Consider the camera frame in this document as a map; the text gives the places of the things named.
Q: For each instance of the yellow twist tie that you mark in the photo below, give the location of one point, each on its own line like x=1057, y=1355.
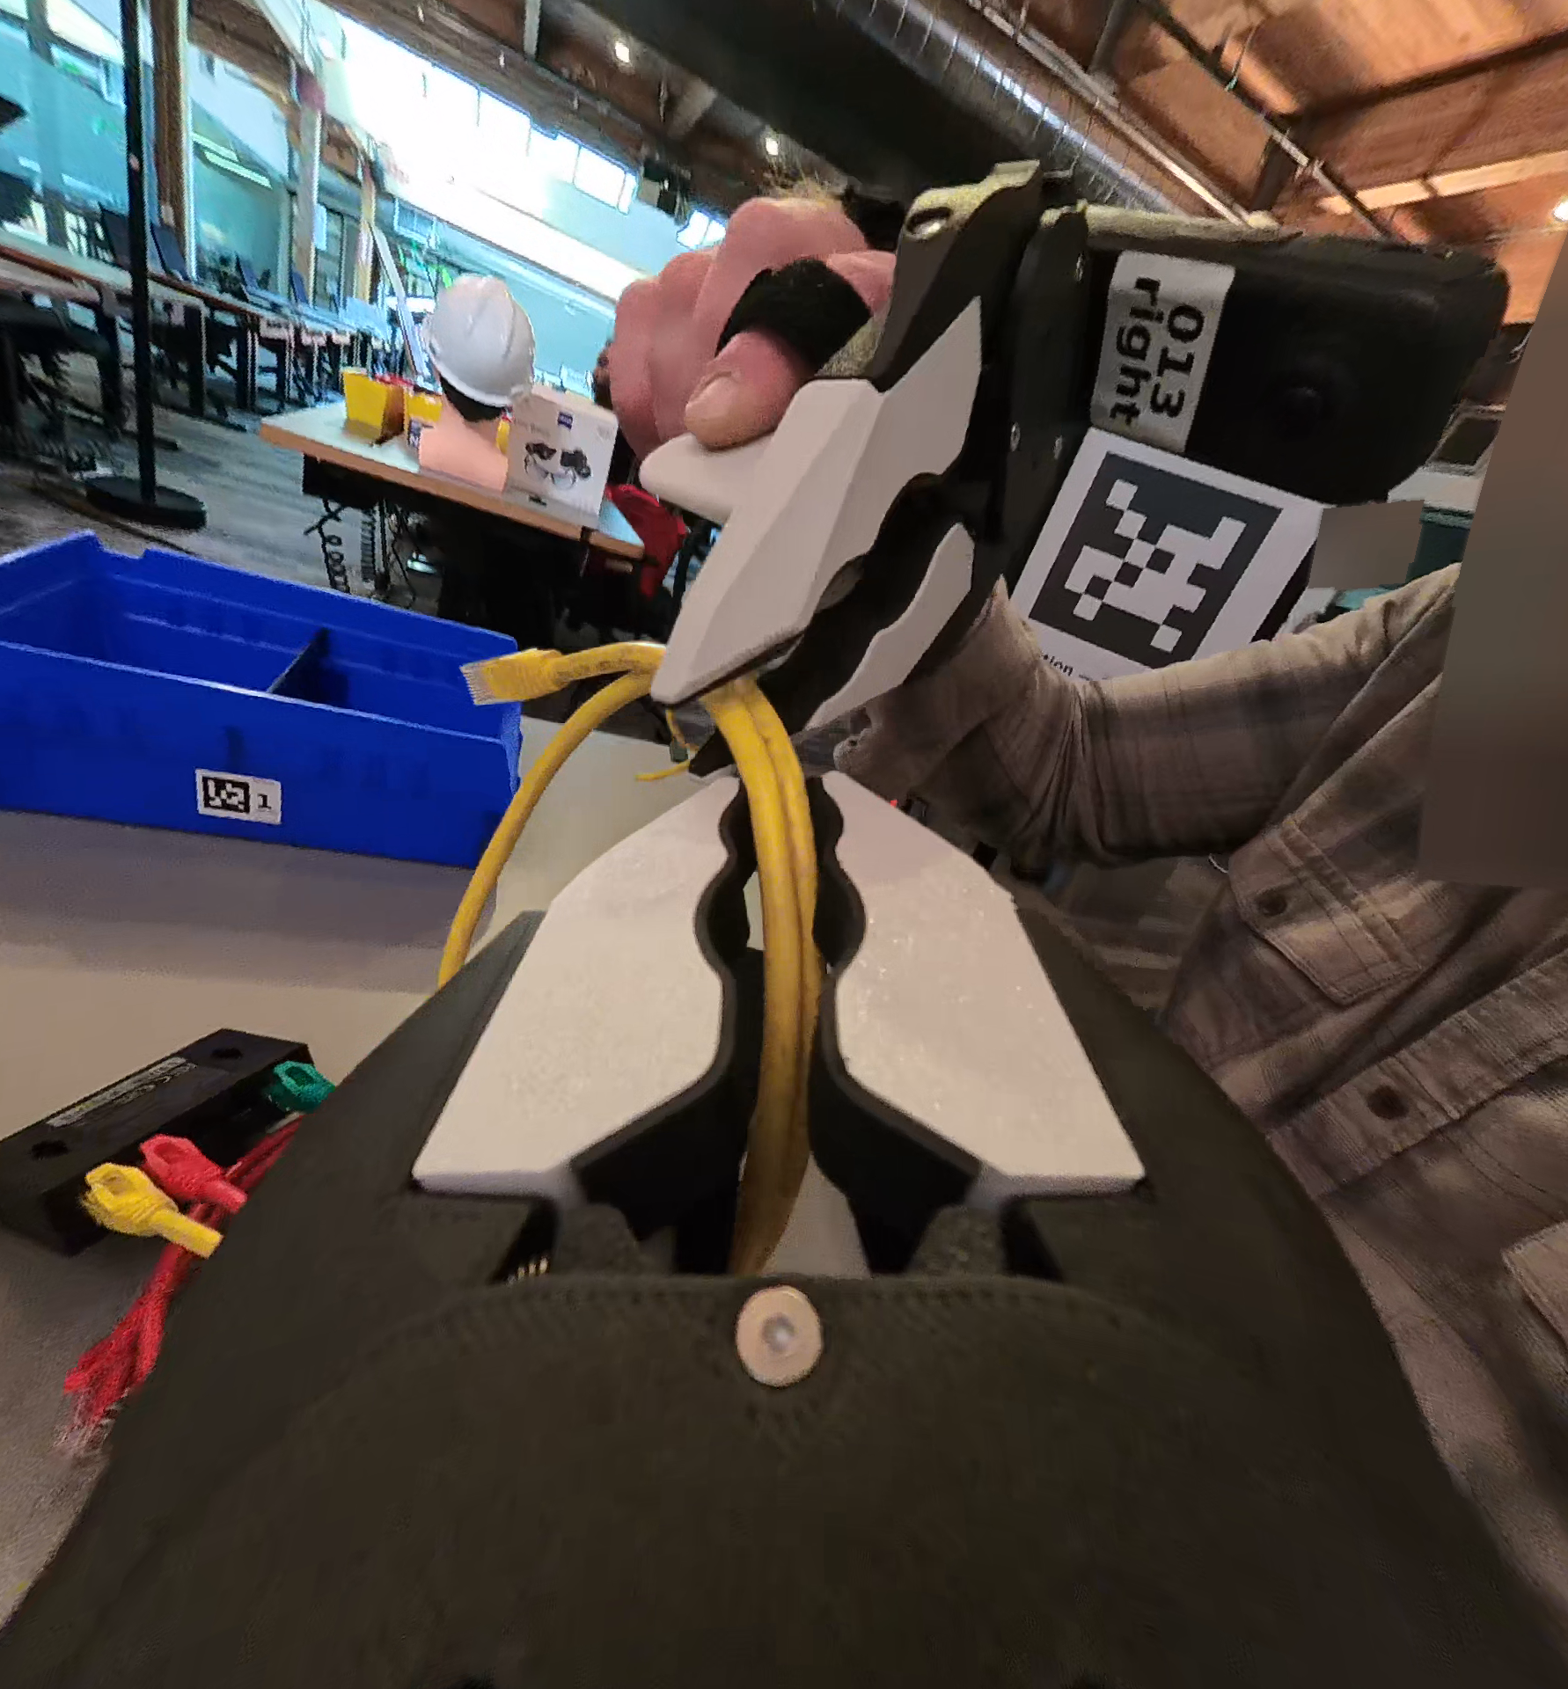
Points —
x=678, y=763

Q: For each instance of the small yellow bins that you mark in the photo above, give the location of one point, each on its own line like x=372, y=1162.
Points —
x=369, y=403

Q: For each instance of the blue plastic bin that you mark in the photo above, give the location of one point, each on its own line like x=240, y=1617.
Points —
x=98, y=739

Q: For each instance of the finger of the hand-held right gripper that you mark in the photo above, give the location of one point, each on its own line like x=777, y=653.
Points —
x=797, y=501
x=923, y=615

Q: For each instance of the black pole stand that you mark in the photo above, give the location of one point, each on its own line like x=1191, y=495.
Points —
x=138, y=264

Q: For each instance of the dark spiral ceiling duct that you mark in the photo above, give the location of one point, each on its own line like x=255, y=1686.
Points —
x=996, y=80

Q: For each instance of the person's right hand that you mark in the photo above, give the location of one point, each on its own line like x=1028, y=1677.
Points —
x=678, y=329

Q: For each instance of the wooden work table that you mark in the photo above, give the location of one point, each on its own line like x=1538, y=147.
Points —
x=374, y=463

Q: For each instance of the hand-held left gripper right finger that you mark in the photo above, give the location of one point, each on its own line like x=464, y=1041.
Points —
x=981, y=1043

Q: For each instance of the person's right forearm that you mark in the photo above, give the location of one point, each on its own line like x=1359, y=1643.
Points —
x=1127, y=739

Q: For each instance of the white hard hat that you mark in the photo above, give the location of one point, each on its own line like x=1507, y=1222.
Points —
x=481, y=344

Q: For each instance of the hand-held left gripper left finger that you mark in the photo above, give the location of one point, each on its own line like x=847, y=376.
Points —
x=600, y=1030

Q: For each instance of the row of desks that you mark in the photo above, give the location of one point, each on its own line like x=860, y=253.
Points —
x=71, y=304

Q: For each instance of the white product box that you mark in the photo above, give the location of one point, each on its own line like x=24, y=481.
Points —
x=560, y=436

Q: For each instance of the black network switch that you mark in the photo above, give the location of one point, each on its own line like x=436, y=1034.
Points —
x=58, y=1162

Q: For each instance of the black framed marker sign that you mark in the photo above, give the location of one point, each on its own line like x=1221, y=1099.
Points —
x=1167, y=568

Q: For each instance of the mannequin head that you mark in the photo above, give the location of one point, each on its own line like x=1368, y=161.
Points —
x=461, y=443

